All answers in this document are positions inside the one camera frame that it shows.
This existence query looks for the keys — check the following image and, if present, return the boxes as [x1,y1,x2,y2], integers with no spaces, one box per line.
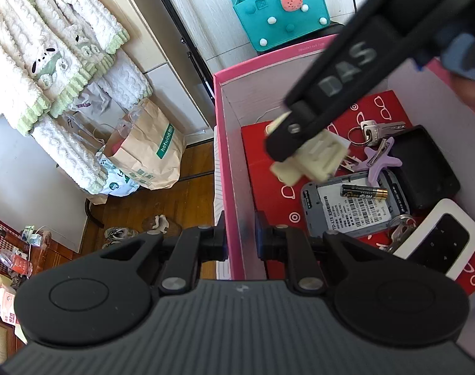
[347,120,407,147]

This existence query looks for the pink storage box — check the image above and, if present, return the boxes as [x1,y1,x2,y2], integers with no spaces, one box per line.
[214,37,475,280]

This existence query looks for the cream plastic hair claw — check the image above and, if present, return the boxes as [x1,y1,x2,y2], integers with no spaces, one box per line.
[270,130,347,186]

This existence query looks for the white black remote device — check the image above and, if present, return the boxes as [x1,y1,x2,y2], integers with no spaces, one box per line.
[393,198,475,280]

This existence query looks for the brown fuzzy slipper pair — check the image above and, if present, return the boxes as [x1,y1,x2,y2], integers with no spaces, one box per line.
[142,214,183,238]

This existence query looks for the grey pocket wifi device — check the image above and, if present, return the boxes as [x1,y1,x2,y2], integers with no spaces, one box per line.
[301,169,410,238]

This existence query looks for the grey sneaker pair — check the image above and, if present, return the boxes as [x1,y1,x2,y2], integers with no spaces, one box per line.
[102,227,138,249]

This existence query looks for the red patterned liner sheet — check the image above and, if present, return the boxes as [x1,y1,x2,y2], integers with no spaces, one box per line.
[241,91,475,295]

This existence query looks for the black gold AA battery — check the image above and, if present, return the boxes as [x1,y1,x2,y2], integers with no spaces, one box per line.
[340,185,389,200]

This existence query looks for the white charger cube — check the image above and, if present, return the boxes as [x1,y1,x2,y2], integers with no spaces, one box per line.
[328,131,351,156]

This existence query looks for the teal felt handbag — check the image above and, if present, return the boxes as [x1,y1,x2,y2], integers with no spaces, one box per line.
[231,0,331,53]

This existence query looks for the silver key bunch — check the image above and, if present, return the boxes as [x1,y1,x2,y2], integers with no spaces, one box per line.
[377,214,416,254]

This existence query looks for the white starbucks plastic bag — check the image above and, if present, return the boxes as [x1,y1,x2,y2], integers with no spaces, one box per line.
[95,146,140,197]

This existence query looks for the purple starfish hair clip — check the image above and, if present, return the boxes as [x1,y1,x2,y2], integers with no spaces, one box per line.
[353,137,403,187]

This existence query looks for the brown paper bag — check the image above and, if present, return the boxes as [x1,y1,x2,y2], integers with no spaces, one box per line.
[104,98,186,191]

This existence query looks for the black square case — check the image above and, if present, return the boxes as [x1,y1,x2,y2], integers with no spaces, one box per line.
[389,125,460,217]

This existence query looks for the white green knit cardigan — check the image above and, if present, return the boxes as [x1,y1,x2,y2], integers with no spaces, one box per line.
[0,0,153,195]

